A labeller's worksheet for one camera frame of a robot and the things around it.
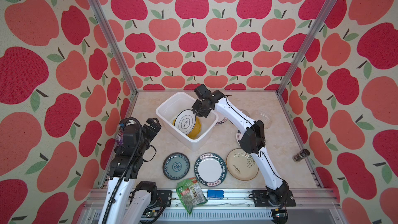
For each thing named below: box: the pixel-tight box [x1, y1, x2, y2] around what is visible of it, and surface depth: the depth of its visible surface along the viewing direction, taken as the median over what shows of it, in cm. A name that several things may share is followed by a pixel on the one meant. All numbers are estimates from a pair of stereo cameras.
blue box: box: [207, 189, 225, 199], surface depth 77 cm
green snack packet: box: [175, 176, 208, 215], surface depth 76 cm
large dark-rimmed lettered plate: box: [193, 152, 227, 188], surface depth 84 cm
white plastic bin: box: [155, 91, 219, 151], surface depth 95 cm
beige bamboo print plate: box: [225, 148, 260, 181], surface depth 85 cm
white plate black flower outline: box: [174, 108, 197, 135], surface depth 100 cm
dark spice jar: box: [292, 148, 311, 163], surface depth 81 cm
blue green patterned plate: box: [162, 152, 191, 181], surface depth 86 cm
